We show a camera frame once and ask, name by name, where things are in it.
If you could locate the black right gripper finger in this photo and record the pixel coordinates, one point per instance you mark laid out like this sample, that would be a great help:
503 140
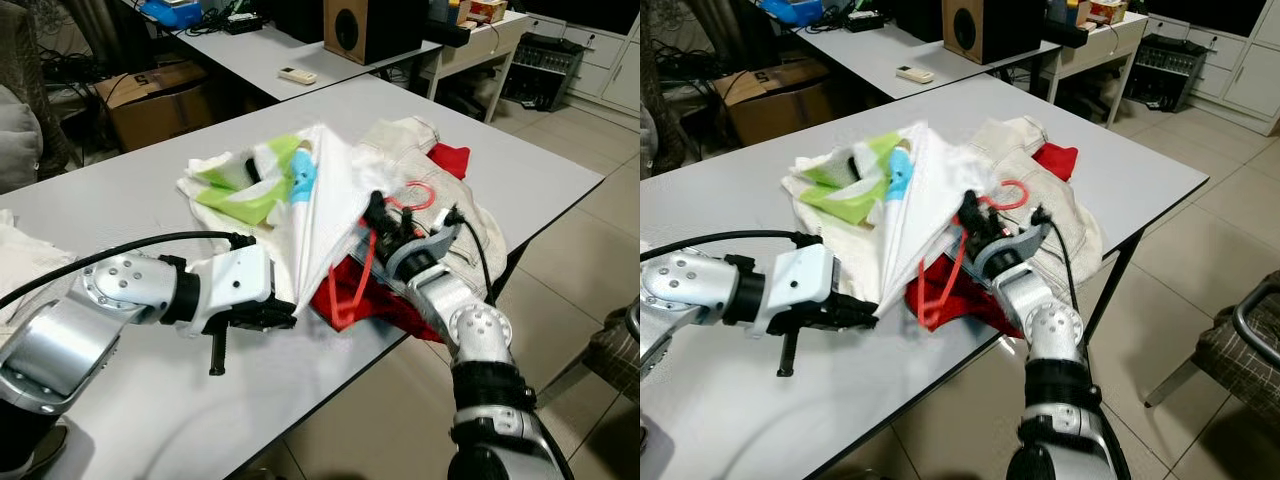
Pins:
375 205
398 214
966 205
988 213

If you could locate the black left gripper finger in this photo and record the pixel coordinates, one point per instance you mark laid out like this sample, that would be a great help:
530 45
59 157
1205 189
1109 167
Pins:
219 355
282 315
858 315
789 355

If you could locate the red plastic clothes hanger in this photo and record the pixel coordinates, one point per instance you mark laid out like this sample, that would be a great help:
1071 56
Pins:
955 265
368 262

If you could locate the white shirt with green print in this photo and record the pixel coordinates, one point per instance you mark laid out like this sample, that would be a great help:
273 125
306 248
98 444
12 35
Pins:
925 215
320 210

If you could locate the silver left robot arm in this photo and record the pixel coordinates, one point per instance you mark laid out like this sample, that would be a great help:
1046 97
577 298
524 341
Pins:
680 285
70 340

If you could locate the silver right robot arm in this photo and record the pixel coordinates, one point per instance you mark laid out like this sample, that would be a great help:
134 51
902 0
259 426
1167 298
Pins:
480 330
1050 330

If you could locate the off-white jeans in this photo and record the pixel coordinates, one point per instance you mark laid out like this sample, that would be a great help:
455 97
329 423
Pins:
1010 145
400 150

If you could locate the red garment with white trim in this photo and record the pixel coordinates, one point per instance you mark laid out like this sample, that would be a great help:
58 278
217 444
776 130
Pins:
395 300
985 300

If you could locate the cream remote control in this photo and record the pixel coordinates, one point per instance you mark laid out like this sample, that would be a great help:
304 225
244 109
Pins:
297 75
915 74

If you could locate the grey table with black legs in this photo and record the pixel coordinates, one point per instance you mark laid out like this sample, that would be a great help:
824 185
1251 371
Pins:
1140 180
120 200

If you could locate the long grey work table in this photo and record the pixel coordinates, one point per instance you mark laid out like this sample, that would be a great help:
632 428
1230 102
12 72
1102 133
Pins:
300 50
900 50

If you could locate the brown wooden speaker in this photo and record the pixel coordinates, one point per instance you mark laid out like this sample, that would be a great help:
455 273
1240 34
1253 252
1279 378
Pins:
375 30
990 30

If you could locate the plaid cushioned metal chair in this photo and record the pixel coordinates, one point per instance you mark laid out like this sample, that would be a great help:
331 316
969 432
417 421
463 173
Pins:
1240 350
610 350

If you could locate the small white desk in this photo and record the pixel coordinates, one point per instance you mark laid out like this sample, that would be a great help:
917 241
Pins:
490 45
1105 45

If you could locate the black equipment crate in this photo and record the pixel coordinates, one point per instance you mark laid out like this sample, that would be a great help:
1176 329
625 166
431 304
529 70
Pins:
545 70
1165 70

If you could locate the black electronic device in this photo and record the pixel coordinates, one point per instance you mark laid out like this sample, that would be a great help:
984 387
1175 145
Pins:
245 22
865 21

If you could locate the cardboard box with black numeral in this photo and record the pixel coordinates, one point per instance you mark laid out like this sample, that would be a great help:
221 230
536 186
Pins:
770 110
150 110

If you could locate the white low cabinets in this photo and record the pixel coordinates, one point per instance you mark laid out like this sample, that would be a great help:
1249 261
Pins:
610 70
1250 80

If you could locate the blue plastic case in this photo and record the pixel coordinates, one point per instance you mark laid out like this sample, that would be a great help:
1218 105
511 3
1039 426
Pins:
170 12
790 12

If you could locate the grey cushion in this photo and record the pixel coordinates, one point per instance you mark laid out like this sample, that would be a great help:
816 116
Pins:
18 140

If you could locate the light grey right wrist camera mount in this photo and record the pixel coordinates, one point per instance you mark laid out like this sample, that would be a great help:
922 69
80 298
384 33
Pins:
425 250
1010 250

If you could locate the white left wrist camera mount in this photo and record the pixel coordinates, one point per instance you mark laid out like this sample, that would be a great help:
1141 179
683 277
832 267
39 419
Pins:
235 275
800 275

